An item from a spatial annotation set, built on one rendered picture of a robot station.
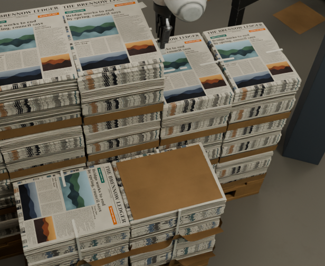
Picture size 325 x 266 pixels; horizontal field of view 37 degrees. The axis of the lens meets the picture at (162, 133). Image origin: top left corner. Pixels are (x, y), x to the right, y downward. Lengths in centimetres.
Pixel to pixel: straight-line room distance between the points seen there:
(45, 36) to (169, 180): 69
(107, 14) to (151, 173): 61
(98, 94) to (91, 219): 46
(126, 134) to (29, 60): 45
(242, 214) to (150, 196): 82
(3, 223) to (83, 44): 88
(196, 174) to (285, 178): 92
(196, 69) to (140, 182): 49
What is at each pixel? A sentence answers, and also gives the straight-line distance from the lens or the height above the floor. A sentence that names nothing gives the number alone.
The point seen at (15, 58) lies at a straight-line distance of 163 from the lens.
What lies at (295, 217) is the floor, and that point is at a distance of 259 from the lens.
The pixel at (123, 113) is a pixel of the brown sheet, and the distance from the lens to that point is 170.
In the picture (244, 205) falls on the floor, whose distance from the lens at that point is 255.
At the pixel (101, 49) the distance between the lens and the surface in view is 163.
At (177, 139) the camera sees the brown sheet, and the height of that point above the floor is 63.
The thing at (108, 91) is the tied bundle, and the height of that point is 99.
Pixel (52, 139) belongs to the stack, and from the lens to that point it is 175.
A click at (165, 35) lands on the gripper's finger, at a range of 171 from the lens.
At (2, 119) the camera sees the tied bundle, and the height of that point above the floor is 93.
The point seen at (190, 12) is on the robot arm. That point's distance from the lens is 143.
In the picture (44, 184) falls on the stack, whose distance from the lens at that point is 186.
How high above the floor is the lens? 214
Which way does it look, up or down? 51 degrees down
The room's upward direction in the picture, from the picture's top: 5 degrees clockwise
